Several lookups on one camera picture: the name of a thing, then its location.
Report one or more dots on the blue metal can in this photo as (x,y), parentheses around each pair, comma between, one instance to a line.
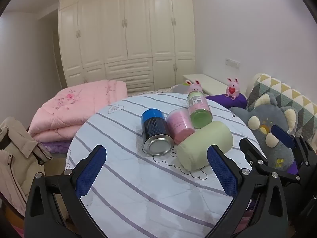
(153,127)

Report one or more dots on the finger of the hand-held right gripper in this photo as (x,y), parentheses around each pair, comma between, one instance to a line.
(250,150)
(282,135)

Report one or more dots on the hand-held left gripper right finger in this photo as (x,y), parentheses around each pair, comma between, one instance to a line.
(221,171)

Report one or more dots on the pink bunny plush toy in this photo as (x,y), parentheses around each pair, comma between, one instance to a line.
(194,87)

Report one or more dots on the pink plastic cup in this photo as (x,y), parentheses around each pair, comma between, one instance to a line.
(179,127)

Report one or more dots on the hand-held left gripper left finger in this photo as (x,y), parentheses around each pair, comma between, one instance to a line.
(90,171)

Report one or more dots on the green pink labelled can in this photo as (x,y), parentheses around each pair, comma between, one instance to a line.
(200,115)

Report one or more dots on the cream wardrobe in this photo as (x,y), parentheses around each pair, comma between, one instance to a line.
(123,29)

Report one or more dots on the beige jacket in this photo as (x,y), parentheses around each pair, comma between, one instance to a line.
(14,163)

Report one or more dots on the pale green cup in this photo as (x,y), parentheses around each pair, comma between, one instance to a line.
(203,145)

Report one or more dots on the grey plush toy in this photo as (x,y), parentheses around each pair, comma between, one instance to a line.
(260,114)

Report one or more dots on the pink folded quilt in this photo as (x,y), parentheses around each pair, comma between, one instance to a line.
(74,109)

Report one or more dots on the pink bunny plush with heart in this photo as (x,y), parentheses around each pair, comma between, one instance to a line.
(232,88)

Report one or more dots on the grey plush pillow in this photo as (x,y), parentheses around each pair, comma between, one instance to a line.
(178,88)

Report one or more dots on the triangle patterned cushion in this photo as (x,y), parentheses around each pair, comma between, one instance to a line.
(284,91)

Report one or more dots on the white wall outlet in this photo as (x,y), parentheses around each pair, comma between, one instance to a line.
(232,63)

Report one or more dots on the white bedside cabinet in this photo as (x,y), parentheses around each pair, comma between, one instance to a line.
(205,80)

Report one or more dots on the purple pillow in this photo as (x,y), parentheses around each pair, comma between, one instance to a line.
(223,101)

